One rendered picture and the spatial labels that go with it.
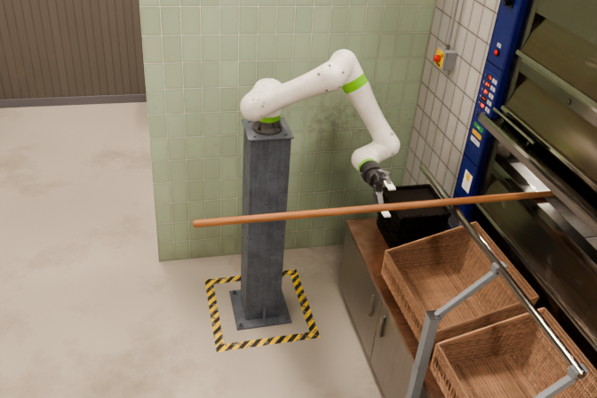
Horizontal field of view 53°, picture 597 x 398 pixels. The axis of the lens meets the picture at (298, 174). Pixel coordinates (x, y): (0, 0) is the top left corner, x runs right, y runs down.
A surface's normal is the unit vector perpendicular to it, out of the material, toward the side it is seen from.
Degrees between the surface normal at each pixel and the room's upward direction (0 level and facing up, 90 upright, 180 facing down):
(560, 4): 90
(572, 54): 70
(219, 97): 90
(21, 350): 0
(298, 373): 0
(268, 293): 90
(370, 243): 0
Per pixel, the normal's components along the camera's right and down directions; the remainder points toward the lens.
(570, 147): -0.89, -0.23
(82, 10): 0.24, 0.52
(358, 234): 0.07, -0.85
